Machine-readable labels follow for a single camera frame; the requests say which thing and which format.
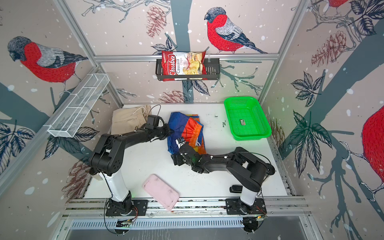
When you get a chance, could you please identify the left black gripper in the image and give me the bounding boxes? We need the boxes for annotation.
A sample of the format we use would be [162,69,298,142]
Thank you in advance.
[153,122,175,139]

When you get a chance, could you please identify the multicoloured shorts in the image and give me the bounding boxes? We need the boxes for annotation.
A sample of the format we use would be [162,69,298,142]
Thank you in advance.
[168,112,207,155]

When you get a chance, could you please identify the beige shorts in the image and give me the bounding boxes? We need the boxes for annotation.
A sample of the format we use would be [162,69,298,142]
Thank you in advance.
[111,105,151,135]

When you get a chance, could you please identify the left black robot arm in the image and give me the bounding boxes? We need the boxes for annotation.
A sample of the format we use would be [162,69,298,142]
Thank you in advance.
[89,115,174,217]

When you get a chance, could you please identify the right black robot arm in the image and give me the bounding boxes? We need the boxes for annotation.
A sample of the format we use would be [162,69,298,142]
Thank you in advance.
[171,143,276,215]

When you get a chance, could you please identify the pink plastic tray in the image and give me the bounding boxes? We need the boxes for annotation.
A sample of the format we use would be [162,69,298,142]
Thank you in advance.
[143,174,180,211]

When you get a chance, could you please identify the small black device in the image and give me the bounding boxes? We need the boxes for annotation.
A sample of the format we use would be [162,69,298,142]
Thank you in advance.
[229,185,243,194]

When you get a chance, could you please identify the green plastic basket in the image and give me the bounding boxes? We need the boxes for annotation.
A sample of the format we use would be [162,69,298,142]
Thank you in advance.
[224,97,272,141]

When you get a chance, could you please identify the red cassava chips bag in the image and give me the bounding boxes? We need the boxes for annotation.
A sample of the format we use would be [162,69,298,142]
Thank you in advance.
[161,51,207,81]

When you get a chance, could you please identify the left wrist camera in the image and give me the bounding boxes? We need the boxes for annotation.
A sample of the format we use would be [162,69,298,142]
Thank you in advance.
[145,115,160,130]

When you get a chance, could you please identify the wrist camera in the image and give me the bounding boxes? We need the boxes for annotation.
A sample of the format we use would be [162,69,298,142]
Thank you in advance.
[145,115,160,130]
[176,137,187,149]

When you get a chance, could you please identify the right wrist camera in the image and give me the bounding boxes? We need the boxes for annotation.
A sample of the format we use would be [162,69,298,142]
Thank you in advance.
[176,137,187,149]

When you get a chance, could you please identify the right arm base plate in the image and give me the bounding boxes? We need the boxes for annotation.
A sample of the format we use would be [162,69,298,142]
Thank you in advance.
[225,198,267,216]

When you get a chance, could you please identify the black wire wall basket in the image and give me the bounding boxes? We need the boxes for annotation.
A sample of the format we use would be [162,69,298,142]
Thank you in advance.
[155,58,221,82]

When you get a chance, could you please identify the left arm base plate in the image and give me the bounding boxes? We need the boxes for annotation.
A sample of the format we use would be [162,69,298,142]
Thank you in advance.
[105,199,149,217]

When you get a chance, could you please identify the white wire wall basket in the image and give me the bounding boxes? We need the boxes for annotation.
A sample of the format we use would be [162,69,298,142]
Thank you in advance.
[48,73,110,138]

